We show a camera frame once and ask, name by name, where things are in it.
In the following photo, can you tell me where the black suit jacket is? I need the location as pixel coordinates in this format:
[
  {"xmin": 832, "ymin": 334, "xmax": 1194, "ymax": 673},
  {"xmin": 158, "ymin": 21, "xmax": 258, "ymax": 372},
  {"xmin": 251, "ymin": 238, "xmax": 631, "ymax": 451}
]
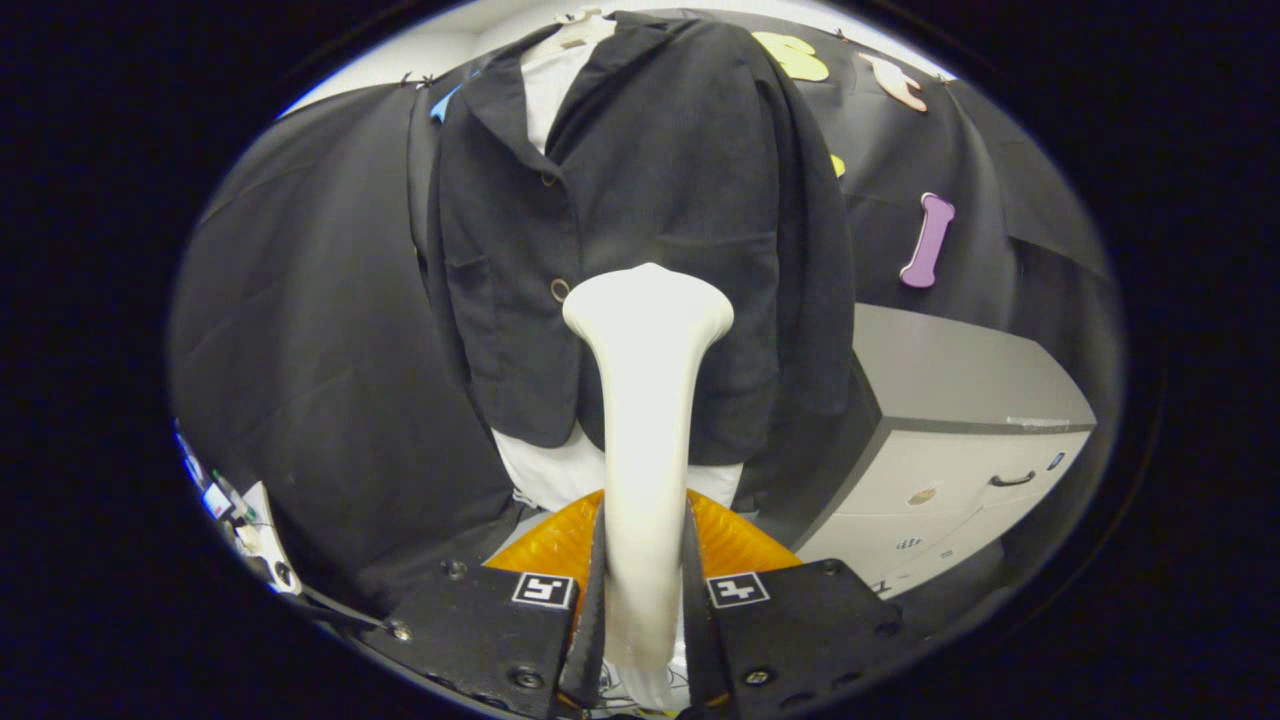
[{"xmin": 408, "ymin": 12, "xmax": 857, "ymax": 467}]

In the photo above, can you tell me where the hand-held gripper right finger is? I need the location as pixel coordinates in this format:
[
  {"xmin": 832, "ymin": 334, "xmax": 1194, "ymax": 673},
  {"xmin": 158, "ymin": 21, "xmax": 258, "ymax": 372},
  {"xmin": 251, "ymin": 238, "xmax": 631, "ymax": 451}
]
[{"xmin": 683, "ymin": 488, "xmax": 906, "ymax": 711}]

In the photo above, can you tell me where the clear bottle with green cap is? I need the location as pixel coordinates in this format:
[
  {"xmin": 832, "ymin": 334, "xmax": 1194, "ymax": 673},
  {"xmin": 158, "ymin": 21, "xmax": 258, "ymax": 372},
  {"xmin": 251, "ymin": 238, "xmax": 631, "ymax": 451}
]
[{"xmin": 213, "ymin": 468, "xmax": 261, "ymax": 523}]

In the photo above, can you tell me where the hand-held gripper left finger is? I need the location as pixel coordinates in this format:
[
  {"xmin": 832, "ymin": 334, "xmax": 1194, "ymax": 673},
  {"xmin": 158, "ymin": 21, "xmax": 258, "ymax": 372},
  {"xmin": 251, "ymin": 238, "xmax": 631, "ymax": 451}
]
[{"xmin": 385, "ymin": 488, "xmax": 609, "ymax": 719}]

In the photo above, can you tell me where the white shirt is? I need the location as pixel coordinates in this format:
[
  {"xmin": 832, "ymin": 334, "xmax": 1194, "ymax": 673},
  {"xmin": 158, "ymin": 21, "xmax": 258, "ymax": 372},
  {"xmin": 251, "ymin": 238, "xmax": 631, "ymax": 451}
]
[{"xmin": 490, "ymin": 15, "xmax": 746, "ymax": 511}]

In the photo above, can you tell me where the grey cabinet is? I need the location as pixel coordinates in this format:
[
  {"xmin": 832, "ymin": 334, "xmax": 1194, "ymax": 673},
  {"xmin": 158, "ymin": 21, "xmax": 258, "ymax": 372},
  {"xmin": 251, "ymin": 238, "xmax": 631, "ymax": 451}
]
[{"xmin": 795, "ymin": 303, "xmax": 1098, "ymax": 601}]

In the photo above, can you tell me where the cream clothes hanger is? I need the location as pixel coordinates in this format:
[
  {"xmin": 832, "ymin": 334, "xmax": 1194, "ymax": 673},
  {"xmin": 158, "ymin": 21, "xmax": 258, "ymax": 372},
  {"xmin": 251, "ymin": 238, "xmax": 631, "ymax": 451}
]
[{"xmin": 557, "ymin": 8, "xmax": 617, "ymax": 48}]

